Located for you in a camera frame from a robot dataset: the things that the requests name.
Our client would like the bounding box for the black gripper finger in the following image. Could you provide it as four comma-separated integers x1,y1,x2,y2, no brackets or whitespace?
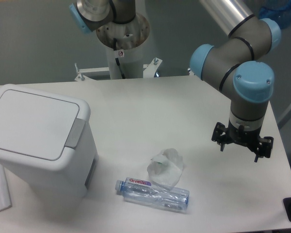
253,136,274,163
211,122,230,151

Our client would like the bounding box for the crumpled white plastic wrapper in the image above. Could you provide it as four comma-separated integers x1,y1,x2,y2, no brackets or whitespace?
147,148,184,189

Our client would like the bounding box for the white metal base bracket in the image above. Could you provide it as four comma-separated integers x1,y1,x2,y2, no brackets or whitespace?
74,57,163,82

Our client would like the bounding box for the white plastic trash can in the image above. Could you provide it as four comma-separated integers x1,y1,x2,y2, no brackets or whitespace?
0,84,97,197

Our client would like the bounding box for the empty clear plastic bottle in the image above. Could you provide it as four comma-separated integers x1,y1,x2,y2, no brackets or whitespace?
115,177,190,212

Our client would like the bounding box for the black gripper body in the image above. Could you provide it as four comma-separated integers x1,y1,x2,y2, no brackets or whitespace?
226,117,263,150

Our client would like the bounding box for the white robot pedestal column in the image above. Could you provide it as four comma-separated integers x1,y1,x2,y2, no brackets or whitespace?
96,13,150,67

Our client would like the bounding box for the blue plastic bag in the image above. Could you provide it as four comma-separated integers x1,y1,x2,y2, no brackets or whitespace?
258,0,291,29

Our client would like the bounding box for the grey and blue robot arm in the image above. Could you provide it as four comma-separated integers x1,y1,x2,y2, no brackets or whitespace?
69,0,281,158

